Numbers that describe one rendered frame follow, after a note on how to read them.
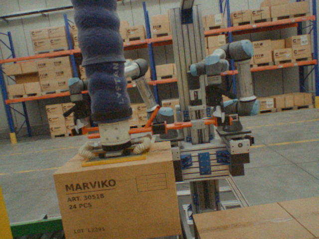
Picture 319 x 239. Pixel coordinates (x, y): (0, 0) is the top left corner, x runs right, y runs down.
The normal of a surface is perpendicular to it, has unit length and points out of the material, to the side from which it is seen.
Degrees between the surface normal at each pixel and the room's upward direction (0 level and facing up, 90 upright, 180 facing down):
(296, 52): 90
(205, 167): 90
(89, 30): 74
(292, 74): 90
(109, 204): 90
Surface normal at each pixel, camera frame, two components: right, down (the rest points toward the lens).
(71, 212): -0.02, 0.14
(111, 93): 0.43, -0.23
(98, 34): 0.15, -0.14
